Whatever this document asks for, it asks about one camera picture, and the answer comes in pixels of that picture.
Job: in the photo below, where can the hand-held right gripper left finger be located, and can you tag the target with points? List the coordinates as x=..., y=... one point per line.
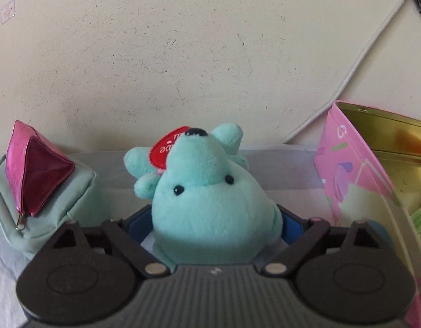
x=138, y=225

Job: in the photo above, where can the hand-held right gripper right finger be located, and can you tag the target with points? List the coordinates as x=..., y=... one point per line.
x=292, y=229

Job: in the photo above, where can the teal plush toy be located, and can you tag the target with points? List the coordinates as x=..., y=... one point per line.
x=210, y=208

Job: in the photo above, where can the mint green pouch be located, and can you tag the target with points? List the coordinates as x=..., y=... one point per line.
x=74, y=191

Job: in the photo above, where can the shiny pink pouch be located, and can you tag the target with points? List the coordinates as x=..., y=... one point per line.
x=33, y=174

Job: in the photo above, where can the faded wall sticker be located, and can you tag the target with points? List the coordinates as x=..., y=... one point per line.
x=7, y=12

